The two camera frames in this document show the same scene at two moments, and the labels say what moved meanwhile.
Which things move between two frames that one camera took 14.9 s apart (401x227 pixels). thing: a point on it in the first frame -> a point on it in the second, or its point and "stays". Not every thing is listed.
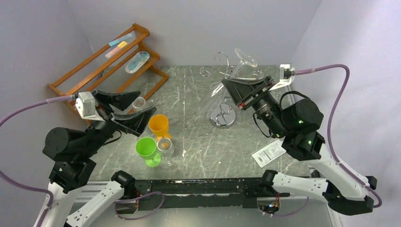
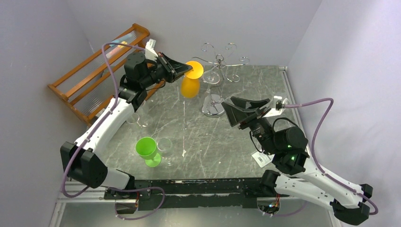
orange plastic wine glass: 159,125 -> 190,84
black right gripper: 255,95 -> 249,118
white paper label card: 268,153 stays
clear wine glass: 165,147 stays
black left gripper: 136,121 -> 174,69
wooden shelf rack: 124,68 stays
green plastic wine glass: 146,148 stays
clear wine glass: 218,89 -> 211,105
